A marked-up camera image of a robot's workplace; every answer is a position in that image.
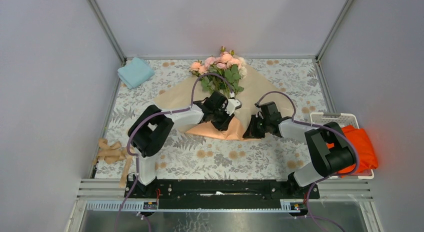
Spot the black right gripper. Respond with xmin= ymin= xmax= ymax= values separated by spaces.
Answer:
xmin=243 ymin=114 xmax=270 ymax=139

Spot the pile of fake flowers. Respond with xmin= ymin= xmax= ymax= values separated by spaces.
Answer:
xmin=188 ymin=46 xmax=248 ymax=98

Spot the peach wrapping paper sheet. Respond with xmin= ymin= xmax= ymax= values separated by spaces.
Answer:
xmin=154 ymin=65 xmax=294 ymax=141

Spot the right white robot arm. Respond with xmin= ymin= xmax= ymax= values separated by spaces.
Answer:
xmin=243 ymin=102 xmax=359 ymax=198

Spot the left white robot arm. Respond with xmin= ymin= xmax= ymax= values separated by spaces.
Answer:
xmin=128 ymin=91 xmax=242 ymax=198

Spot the floral patterned tablecloth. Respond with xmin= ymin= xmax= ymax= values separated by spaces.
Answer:
xmin=101 ymin=58 xmax=327 ymax=180

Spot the light blue folded towel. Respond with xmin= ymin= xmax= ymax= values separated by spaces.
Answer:
xmin=117 ymin=57 xmax=155 ymax=90

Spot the white plastic basket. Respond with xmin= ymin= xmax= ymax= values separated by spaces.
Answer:
xmin=309 ymin=111 xmax=375 ymax=180

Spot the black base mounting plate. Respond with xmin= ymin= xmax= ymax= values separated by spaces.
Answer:
xmin=124 ymin=178 xmax=320 ymax=210

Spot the beige ribbon pile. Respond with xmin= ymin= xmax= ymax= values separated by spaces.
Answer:
xmin=92 ymin=138 xmax=133 ymax=189

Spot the orange folded cloth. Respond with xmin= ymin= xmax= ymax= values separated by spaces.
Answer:
xmin=342 ymin=125 xmax=379 ymax=173

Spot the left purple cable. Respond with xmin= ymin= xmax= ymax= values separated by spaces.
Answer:
xmin=114 ymin=72 xmax=237 ymax=232

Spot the purple cable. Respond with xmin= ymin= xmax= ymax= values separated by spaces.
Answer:
xmin=114 ymin=72 xmax=237 ymax=232
xmin=255 ymin=90 xmax=361 ymax=232

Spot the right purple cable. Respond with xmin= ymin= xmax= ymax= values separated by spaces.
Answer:
xmin=255 ymin=90 xmax=361 ymax=232

